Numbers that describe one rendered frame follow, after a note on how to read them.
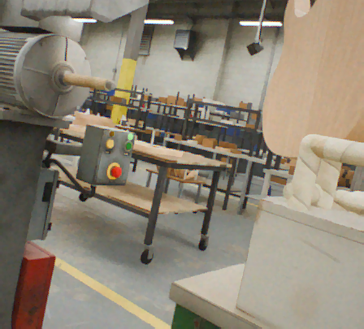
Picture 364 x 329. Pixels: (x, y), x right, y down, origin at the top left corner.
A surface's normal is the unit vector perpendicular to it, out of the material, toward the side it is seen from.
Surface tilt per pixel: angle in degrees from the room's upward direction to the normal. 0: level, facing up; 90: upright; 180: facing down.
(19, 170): 90
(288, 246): 90
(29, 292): 90
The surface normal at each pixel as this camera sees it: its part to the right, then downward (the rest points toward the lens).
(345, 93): -0.92, -0.22
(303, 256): -0.66, -0.10
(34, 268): 0.77, 0.19
